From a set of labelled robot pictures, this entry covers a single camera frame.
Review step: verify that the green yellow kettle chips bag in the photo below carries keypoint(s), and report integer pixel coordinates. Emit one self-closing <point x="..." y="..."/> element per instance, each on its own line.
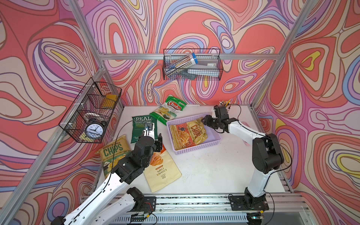
<point x="112" y="153"/>

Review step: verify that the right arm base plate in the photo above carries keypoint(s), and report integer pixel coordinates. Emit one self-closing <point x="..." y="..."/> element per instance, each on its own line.
<point x="248" y="203"/>

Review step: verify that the tube of pencils blue cap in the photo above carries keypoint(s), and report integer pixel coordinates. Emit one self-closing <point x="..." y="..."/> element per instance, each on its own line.
<point x="174" y="68"/>

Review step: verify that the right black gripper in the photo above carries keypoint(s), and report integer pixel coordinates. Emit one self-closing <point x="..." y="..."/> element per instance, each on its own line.
<point x="206" y="121"/>

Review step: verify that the aluminium rail front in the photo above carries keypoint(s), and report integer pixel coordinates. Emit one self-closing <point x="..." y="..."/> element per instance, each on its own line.
<point x="284" y="209"/>

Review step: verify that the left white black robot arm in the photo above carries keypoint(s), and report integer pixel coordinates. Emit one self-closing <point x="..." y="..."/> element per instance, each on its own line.
<point x="115" y="196"/>

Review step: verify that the cassava chips cream orange bag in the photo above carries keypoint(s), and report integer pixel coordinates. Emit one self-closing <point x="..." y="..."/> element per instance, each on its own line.
<point x="162" y="171"/>

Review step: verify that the green Chuba cassava chips bag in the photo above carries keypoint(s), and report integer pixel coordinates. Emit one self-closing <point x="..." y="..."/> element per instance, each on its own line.
<point x="169" y="110"/>

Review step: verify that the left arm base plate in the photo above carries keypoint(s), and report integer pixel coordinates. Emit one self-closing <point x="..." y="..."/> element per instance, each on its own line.
<point x="145" y="205"/>

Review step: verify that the black wire basket left wall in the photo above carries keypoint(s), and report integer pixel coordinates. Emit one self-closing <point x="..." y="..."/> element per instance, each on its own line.
<point x="86" y="106"/>

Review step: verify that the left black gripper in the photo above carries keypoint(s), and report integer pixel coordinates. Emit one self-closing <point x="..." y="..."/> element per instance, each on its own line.
<point x="158" y="144"/>

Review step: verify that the pencil cup with pencils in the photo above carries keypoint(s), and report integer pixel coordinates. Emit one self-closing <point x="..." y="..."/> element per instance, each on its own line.
<point x="225" y="103"/>

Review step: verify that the white notebook in basket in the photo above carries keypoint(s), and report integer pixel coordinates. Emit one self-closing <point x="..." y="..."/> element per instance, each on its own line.
<point x="209" y="70"/>

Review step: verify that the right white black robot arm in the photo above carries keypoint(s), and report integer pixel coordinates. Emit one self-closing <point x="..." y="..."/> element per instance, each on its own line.
<point x="267" y="156"/>

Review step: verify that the dark green Real chips bag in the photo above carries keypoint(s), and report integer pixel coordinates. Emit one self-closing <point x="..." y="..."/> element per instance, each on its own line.
<point x="138" y="123"/>

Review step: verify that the red yellow chips bag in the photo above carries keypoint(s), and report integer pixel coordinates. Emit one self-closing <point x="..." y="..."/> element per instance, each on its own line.
<point x="188" y="134"/>

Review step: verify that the purple plastic basket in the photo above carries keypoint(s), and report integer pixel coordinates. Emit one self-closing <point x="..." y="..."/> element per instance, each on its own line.
<point x="212" y="140"/>

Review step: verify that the black wire basket back wall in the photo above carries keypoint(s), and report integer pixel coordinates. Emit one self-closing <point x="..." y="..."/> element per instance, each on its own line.
<point x="204" y="56"/>

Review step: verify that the yellow item in wire basket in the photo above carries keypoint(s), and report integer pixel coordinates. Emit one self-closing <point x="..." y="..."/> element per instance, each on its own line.
<point x="109" y="101"/>

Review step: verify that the black wire basket wall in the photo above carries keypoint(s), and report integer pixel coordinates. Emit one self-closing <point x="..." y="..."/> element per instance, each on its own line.
<point x="204" y="56"/>
<point x="86" y="106"/>

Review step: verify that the black alarm clock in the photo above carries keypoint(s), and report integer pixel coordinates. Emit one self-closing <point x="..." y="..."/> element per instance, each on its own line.
<point x="95" y="129"/>

